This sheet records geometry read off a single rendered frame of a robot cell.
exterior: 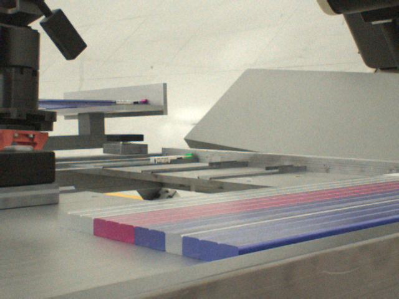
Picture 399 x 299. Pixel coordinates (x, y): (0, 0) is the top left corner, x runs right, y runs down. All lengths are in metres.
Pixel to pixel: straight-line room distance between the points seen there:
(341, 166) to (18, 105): 0.43
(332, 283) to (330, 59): 2.29
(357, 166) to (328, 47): 1.83
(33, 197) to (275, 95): 0.87
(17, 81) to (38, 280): 0.57
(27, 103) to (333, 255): 0.60
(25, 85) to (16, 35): 0.06
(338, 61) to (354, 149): 1.46
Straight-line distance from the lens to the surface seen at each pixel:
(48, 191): 0.57
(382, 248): 0.37
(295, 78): 1.38
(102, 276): 0.32
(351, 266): 0.35
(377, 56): 1.82
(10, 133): 0.86
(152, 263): 0.35
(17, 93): 0.87
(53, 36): 0.63
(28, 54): 0.88
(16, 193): 0.56
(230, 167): 0.97
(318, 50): 2.71
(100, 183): 1.07
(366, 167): 0.88
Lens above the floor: 1.28
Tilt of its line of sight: 31 degrees down
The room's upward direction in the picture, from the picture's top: 34 degrees counter-clockwise
